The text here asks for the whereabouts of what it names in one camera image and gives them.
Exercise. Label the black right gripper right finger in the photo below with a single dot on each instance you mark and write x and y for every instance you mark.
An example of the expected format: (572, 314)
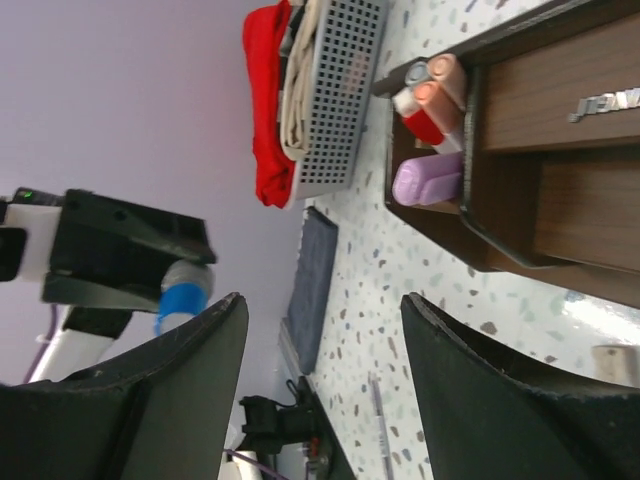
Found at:
(491, 412)

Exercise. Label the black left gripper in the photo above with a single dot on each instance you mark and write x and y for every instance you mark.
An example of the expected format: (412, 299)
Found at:
(112, 254)

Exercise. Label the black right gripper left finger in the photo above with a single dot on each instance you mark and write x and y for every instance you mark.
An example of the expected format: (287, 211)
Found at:
(158, 411)

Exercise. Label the grey purple pen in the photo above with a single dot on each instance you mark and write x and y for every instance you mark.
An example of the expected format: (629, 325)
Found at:
(382, 433)

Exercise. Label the beige eraser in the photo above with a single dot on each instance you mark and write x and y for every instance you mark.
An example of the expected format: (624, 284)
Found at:
(618, 364)

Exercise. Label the pink highlighter marker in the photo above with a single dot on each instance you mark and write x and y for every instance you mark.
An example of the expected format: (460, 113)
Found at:
(428, 180)

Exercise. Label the brown wooden desk organizer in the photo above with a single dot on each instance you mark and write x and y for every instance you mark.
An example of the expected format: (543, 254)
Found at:
(550, 185)

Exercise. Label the red white marker pen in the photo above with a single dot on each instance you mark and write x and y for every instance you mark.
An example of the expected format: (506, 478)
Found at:
(417, 121)

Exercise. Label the blue grey stamp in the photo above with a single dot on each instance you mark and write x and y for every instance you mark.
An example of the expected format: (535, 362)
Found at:
(185, 292)

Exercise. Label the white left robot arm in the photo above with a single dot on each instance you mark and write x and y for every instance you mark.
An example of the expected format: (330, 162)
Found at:
(77, 337)

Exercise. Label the dark blue denim cloth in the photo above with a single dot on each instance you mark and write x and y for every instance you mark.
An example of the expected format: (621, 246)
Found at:
(307, 306)

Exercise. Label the red folded cloth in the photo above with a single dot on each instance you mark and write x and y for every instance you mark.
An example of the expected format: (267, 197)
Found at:
(263, 31)

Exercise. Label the beige folded cloth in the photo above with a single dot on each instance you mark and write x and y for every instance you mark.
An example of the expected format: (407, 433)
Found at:
(297, 49)

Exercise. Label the white perforated basket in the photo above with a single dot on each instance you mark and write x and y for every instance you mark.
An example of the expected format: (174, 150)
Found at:
(347, 46)

